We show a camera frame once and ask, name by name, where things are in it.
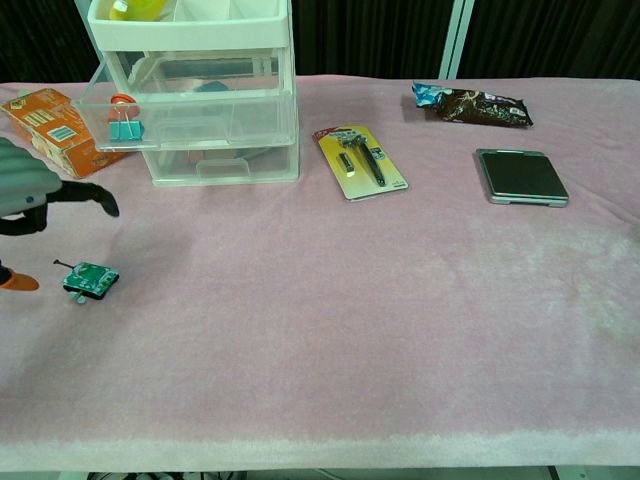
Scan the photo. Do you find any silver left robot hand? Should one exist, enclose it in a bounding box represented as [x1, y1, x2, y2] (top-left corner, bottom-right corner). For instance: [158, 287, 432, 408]
[0, 137, 121, 292]

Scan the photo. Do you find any green toy tank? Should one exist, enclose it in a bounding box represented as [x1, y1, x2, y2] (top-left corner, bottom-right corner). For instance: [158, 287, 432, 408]
[53, 258, 121, 305]

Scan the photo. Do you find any clear plastic drawer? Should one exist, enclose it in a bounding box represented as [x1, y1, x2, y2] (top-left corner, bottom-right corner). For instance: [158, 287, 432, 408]
[74, 57, 297, 153]
[143, 144, 301, 187]

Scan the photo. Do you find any clear plastic drawer unit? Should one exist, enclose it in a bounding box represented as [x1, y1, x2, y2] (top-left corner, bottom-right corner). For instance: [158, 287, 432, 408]
[87, 0, 303, 189]

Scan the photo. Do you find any orange cardboard box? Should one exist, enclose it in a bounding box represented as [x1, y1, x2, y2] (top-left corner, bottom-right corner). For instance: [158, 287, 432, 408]
[0, 88, 129, 180]

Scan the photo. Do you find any teal binder clip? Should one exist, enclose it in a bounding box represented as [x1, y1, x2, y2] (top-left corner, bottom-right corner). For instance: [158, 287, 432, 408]
[108, 99, 146, 143]

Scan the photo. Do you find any yellow banana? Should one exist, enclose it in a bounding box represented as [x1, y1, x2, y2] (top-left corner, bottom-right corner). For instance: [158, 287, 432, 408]
[97, 0, 166, 22]

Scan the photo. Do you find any pink plush table cloth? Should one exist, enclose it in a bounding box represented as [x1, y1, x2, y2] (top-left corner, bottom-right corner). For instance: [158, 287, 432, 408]
[0, 73, 640, 474]

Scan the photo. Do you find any razor in yellow blister pack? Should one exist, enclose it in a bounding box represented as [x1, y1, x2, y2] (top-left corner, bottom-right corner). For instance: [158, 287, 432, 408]
[313, 124, 410, 202]

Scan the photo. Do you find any dark brown snack bag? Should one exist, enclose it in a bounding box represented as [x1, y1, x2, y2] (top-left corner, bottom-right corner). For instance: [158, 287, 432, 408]
[411, 81, 535, 129]

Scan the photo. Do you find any grey aluminium partition post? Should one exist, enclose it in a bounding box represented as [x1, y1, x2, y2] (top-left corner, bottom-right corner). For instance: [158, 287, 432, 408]
[438, 0, 476, 80]

